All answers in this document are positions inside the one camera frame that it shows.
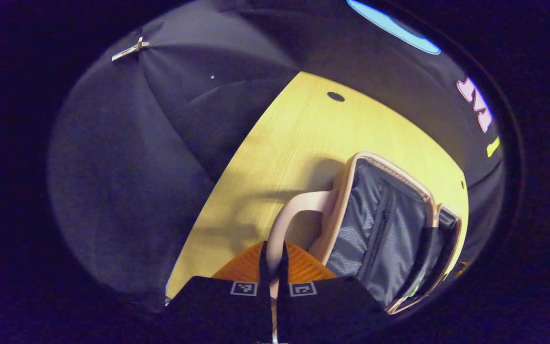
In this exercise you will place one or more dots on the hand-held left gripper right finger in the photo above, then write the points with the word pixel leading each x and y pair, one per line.
pixel 282 286

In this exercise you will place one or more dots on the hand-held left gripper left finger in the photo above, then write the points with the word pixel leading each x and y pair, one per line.
pixel 264 286

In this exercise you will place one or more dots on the black backdrop cloth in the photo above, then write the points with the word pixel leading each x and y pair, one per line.
pixel 136 167

